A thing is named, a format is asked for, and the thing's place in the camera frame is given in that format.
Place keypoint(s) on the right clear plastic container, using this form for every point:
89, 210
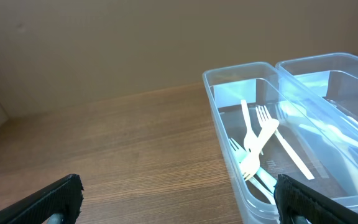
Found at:
334, 78

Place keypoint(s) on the yellow plastic fork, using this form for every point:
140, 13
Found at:
250, 165

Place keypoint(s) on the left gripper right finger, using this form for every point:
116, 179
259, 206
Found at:
297, 203

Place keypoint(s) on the clear plastic container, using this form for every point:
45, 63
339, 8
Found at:
334, 78
308, 124

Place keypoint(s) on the white fork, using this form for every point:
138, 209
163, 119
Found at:
263, 116

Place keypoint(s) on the clear plastic fork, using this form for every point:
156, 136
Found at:
250, 138

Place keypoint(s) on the left clear plastic container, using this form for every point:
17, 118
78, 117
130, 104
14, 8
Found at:
308, 124

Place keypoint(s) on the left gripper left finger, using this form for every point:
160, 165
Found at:
64, 197

